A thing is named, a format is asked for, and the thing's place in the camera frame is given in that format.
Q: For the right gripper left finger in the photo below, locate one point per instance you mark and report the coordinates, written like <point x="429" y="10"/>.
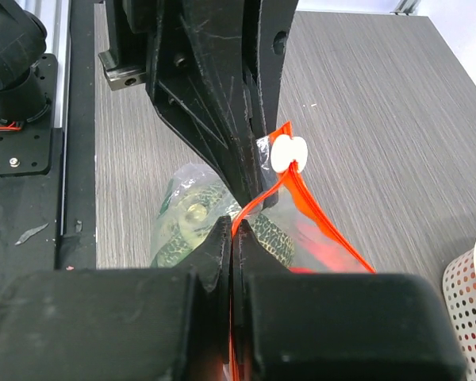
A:
<point x="167" y="323"/>

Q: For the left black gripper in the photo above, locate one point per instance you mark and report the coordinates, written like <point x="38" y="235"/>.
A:
<point x="188" y="54"/>

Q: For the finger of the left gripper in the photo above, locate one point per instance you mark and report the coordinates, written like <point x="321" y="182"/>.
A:
<point x="267" y="27"/>

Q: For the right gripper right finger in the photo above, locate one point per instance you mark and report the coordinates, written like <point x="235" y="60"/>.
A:
<point x="300" y="325"/>

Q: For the clear zip top bag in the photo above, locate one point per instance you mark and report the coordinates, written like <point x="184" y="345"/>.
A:
<point x="290" y="224"/>

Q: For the green melon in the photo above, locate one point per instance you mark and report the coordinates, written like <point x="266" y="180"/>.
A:
<point x="187" y="221"/>

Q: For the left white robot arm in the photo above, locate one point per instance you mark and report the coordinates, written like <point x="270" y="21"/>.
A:
<point x="212" y="70"/>

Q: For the white plastic basket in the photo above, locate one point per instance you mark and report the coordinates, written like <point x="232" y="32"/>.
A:
<point x="459" y="291"/>

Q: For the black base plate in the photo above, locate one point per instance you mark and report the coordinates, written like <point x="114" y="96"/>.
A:
<point x="47" y="137"/>

